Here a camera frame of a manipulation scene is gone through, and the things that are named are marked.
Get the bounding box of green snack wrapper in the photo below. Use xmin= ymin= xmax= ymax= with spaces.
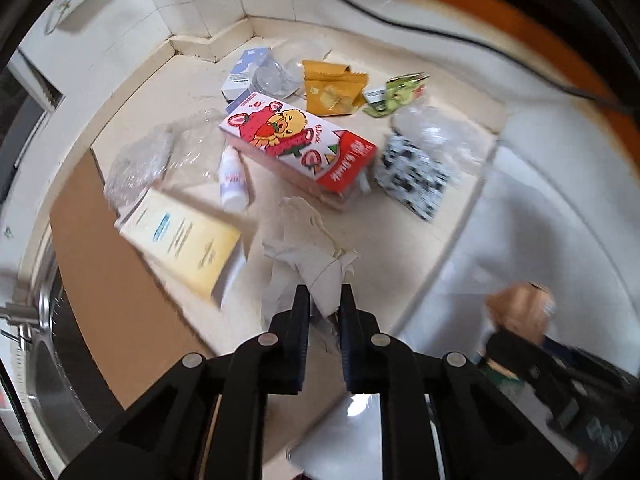
xmin=362 ymin=72 xmax=431 ymax=118

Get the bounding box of clear plastic bag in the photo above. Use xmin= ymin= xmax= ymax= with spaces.
xmin=390 ymin=105 xmax=493 ymax=176

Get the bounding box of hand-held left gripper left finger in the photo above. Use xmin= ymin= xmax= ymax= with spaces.
xmin=60 ymin=284 xmax=312 ymax=480

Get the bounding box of red strawberry milk carton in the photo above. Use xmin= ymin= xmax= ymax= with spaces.
xmin=217 ymin=91 xmax=378 ymax=211

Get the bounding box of black cable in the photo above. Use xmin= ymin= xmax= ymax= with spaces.
xmin=265 ymin=0 xmax=640 ymax=111

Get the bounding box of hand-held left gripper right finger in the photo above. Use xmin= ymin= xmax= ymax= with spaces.
xmin=339 ymin=284 xmax=586 ymax=480

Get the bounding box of crumpled clear plastic wrap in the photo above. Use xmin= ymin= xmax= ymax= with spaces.
xmin=102 ymin=107 xmax=226 ymax=211

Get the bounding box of white tissue paper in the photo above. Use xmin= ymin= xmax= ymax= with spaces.
xmin=260 ymin=196 xmax=361 ymax=356

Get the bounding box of blue and white box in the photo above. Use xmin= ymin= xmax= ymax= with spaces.
xmin=221 ymin=47 xmax=273 ymax=103

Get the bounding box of person's right hand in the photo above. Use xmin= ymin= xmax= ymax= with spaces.
xmin=485 ymin=282 xmax=557 ymax=346

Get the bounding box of small white bottle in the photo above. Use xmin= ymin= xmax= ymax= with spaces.
xmin=218 ymin=145 xmax=249 ymax=212

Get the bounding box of steel sink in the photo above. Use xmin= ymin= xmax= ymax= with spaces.
xmin=20 ymin=260 xmax=116 ymax=461

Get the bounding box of brown board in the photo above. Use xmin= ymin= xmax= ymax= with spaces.
xmin=49 ymin=150 xmax=236 ymax=411

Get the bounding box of yellow snack packet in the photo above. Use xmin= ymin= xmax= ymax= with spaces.
xmin=301 ymin=59 xmax=368 ymax=117

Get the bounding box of pale yellow cardboard box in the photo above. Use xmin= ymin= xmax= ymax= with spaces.
xmin=119 ymin=189 xmax=247 ymax=306

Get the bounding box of black and white patterned packet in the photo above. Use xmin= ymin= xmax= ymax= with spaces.
xmin=374 ymin=132 xmax=453 ymax=222

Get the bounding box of clear plastic cup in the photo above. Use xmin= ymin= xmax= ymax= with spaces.
xmin=250 ymin=55 xmax=306 ymax=98

